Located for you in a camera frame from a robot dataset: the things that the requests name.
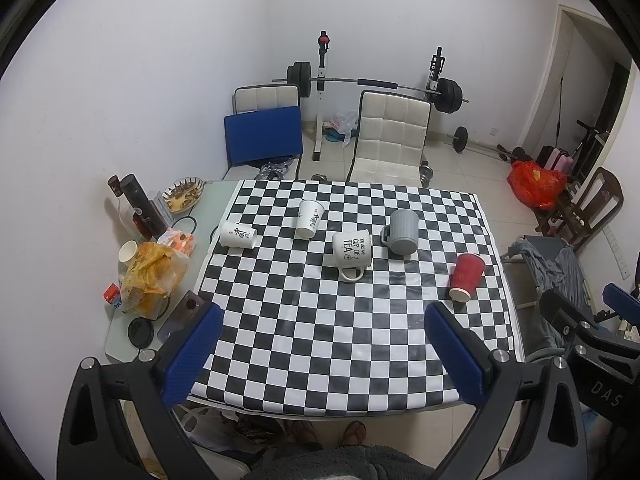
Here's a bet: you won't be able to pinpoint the dark brown bottle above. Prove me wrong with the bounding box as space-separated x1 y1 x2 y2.
120 174 167 238

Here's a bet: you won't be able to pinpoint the white barbell rack stand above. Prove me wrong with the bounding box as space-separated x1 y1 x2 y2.
312 30 330 162

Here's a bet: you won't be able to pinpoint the white printed cup centre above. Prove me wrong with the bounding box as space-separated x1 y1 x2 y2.
295 200 324 240

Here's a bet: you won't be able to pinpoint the grey plastic mug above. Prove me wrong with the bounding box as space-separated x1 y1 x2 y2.
381 209 419 257

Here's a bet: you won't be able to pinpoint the black white checkered tablecloth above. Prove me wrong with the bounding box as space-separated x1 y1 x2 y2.
191 180 523 417

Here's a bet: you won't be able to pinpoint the dark smartphone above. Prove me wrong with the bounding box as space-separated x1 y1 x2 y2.
157 290 205 342

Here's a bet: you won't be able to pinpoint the blue folded mat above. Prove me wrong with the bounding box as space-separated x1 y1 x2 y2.
224 106 303 167

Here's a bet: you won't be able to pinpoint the yellow snack bag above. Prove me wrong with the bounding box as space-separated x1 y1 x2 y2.
120 242 190 320

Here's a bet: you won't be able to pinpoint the small red capped jar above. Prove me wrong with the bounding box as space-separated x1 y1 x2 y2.
103 283 122 310

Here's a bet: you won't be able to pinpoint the white padded chair right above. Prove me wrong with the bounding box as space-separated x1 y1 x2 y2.
346 90 432 188

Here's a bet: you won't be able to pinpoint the red plastic bag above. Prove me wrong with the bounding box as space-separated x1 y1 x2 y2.
506 160 567 210

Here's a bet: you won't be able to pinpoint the grey cloth on chair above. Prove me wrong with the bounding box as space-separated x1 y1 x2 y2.
500 235 592 356

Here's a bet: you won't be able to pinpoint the white printed cup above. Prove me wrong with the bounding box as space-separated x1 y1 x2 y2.
219 221 257 249
295 200 324 240

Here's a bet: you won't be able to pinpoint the white printed cup left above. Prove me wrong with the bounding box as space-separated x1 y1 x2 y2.
219 221 257 249

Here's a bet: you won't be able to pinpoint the black round lid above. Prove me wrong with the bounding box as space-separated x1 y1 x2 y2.
127 318 154 350

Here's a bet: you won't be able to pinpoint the red paper cup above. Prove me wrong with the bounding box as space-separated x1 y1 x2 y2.
449 252 486 304

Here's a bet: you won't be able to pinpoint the plastic bags on floor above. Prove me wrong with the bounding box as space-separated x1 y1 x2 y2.
326 112 358 146

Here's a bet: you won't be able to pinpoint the dark wooden chair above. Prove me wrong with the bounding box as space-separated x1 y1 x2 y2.
536 167 624 252

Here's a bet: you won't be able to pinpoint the black barbell rack stand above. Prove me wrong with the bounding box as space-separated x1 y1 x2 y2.
426 46 446 91

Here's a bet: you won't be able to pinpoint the plate with food scraps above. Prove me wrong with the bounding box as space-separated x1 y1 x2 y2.
162 177 205 214

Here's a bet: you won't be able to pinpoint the barbell with black plates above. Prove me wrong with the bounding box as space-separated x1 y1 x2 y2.
273 62 468 114

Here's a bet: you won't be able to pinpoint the orange white snack packet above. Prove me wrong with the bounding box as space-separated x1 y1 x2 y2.
157 228 195 257

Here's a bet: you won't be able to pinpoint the white enamel tea mug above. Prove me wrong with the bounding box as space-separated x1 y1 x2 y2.
332 230 373 283

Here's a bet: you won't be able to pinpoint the white paper cup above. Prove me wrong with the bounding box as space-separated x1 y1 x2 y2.
117 240 138 266

